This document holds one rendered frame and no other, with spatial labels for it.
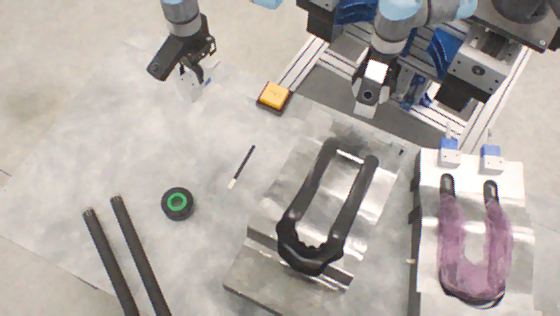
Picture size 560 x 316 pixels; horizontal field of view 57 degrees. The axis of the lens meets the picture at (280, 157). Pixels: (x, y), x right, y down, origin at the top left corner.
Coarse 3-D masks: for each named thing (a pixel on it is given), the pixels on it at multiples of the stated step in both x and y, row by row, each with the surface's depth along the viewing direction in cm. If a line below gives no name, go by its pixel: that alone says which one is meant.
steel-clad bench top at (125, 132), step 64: (128, 64) 149; (64, 128) 140; (128, 128) 140; (192, 128) 141; (256, 128) 141; (0, 192) 131; (64, 192) 132; (128, 192) 132; (192, 192) 133; (256, 192) 133; (64, 256) 125; (128, 256) 125; (192, 256) 126; (384, 256) 127
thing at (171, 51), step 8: (168, 40) 114; (176, 40) 113; (160, 48) 114; (168, 48) 114; (176, 48) 113; (184, 48) 114; (160, 56) 114; (168, 56) 113; (176, 56) 113; (152, 64) 114; (160, 64) 114; (168, 64) 113; (176, 64) 115; (152, 72) 114; (160, 72) 114; (168, 72) 115; (160, 80) 115
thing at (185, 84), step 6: (216, 66) 134; (180, 78) 129; (186, 78) 129; (192, 78) 129; (210, 78) 132; (180, 84) 128; (186, 84) 128; (192, 84) 128; (180, 90) 131; (186, 90) 128; (192, 90) 128; (198, 90) 130; (186, 96) 131; (192, 96) 129; (198, 96) 132; (192, 102) 131
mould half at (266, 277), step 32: (320, 128) 131; (352, 128) 132; (288, 160) 128; (352, 160) 128; (384, 160) 128; (288, 192) 122; (320, 192) 124; (384, 192) 125; (256, 224) 116; (320, 224) 117; (256, 256) 120; (352, 256) 113; (224, 288) 122; (256, 288) 117; (288, 288) 117; (320, 288) 117
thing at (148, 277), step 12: (120, 204) 127; (120, 216) 125; (132, 228) 123; (132, 240) 121; (132, 252) 119; (144, 252) 119; (144, 264) 117; (144, 276) 115; (156, 288) 113; (156, 300) 111; (156, 312) 110; (168, 312) 110
